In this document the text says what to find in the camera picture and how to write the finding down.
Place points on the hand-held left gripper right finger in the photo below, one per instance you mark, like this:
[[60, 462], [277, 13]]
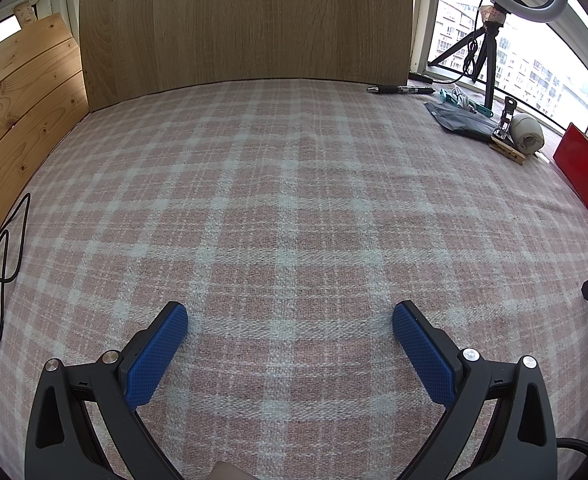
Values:
[[424, 355]]

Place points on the white plastic shoehorn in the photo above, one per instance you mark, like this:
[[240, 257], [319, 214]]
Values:
[[540, 157]]

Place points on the small white camera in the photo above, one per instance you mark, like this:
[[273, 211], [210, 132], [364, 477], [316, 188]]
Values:
[[526, 132]]

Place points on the pink plaid blanket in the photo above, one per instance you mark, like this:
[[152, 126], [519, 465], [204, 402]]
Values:
[[294, 200]]

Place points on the wooden clothespin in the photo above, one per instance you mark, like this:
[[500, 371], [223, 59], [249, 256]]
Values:
[[509, 154]]

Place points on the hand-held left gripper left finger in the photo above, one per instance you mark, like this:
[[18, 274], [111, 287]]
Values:
[[156, 355]]

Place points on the black inline remote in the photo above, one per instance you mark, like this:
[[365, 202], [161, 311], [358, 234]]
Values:
[[420, 78]]

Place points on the red cardboard box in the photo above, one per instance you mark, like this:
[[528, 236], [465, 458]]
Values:
[[584, 170]]

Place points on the black pen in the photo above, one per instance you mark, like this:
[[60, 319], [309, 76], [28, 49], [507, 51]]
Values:
[[399, 90]]

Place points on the rough wooden block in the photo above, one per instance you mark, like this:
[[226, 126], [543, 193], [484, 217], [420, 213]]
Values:
[[25, 14]]

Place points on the pine plank panel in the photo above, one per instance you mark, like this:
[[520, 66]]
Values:
[[18, 110]]

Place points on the red printed paper tag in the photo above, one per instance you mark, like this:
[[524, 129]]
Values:
[[486, 12]]

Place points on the black tripod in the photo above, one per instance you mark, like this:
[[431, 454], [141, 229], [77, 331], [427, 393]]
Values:
[[489, 60]]

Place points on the light oak board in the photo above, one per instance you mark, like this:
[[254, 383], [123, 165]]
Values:
[[244, 25]]

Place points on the large metal clip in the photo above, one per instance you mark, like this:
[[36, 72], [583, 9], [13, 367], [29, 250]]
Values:
[[501, 130]]

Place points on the black pouch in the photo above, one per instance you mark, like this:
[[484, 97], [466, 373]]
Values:
[[461, 122]]

